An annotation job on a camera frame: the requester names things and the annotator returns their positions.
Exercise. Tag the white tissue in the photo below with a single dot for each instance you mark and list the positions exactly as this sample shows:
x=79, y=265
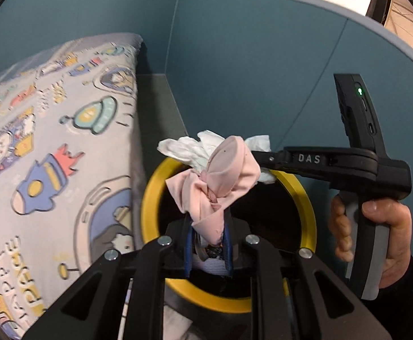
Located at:
x=188, y=148

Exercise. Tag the bed with cartoon sheet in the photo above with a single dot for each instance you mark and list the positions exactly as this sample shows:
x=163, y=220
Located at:
x=50, y=148

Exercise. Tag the knotted pink cloth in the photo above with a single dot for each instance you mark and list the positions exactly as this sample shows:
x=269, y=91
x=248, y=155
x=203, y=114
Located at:
x=224, y=170

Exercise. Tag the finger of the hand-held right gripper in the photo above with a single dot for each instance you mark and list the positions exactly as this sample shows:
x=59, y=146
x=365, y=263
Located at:
x=273, y=160

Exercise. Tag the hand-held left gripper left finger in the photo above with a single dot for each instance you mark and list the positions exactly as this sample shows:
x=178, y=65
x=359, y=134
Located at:
x=188, y=255

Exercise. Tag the person's right forearm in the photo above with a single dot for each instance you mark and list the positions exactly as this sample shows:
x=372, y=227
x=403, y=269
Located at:
x=394, y=311

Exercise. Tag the yellow rimmed trash bin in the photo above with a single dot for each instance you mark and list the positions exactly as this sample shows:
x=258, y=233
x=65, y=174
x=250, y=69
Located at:
x=150, y=198

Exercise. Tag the person's right hand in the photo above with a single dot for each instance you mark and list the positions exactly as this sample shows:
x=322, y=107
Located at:
x=399, y=241

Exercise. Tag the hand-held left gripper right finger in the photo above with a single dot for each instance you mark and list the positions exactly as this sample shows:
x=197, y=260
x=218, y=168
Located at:
x=229, y=255

